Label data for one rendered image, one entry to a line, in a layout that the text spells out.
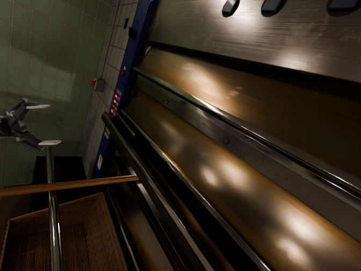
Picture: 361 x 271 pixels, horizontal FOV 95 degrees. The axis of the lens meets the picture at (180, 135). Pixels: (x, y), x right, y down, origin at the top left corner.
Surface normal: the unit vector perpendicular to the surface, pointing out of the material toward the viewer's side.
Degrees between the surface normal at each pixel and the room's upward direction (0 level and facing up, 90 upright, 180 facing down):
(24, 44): 90
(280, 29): 90
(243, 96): 70
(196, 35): 90
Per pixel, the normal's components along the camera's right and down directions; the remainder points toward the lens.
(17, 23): 0.57, 0.47
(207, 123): -0.73, -0.08
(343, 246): -0.55, -0.38
